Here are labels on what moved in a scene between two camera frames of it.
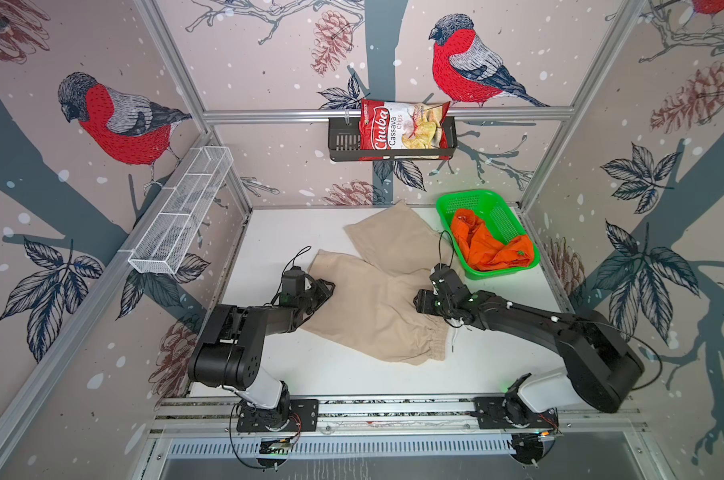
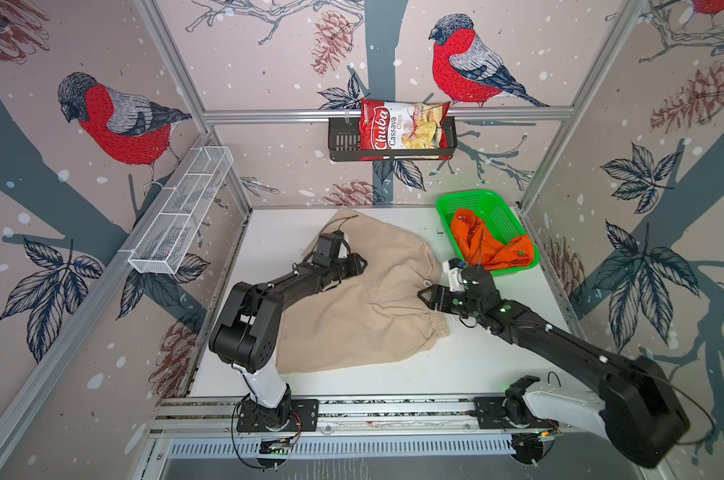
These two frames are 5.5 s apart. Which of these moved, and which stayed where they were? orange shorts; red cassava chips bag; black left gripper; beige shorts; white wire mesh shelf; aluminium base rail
Moved: beige shorts; black left gripper
Stayed: white wire mesh shelf; orange shorts; aluminium base rail; red cassava chips bag
